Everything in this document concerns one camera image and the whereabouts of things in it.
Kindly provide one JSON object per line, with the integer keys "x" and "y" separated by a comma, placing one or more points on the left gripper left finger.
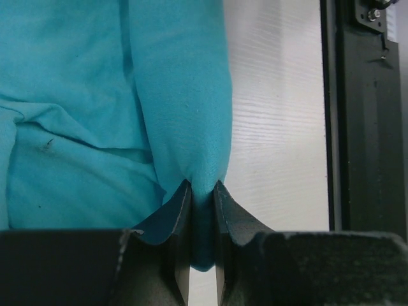
{"x": 144, "y": 265}

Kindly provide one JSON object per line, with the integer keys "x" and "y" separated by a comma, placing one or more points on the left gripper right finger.
{"x": 256, "y": 265}

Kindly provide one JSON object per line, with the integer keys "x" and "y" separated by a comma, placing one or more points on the teal t shirt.
{"x": 106, "y": 107}

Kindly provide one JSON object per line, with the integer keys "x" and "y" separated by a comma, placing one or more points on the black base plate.
{"x": 363, "y": 116}

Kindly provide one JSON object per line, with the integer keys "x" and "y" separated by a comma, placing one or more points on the right white cable duct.
{"x": 391, "y": 22}

